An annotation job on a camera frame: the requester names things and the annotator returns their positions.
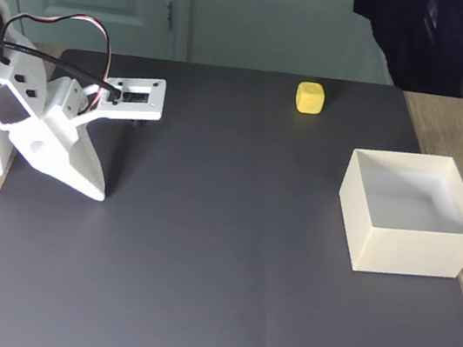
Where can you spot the yellow cube block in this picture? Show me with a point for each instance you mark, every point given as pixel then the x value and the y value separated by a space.
pixel 310 99

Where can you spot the white open box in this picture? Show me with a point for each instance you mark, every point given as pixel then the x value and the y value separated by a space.
pixel 409 250

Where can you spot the dark grey table mat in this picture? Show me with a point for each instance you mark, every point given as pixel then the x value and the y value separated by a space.
pixel 199 265

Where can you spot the dark hanging cloth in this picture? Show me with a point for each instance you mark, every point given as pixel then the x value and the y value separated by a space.
pixel 437 43

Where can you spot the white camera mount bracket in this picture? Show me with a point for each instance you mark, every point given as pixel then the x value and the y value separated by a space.
pixel 153 112

